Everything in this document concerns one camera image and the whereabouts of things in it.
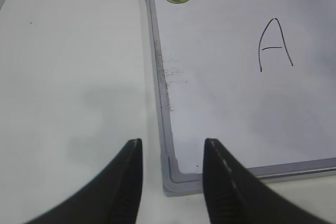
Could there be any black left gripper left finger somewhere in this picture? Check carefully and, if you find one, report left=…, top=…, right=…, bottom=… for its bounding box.
left=30, top=138, right=143, bottom=223

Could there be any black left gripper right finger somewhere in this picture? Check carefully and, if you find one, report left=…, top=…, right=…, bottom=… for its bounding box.
left=203, top=138, right=326, bottom=223

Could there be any white whiteboard with grey frame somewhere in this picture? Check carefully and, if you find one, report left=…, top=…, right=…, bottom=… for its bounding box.
left=145, top=0, right=335, bottom=196

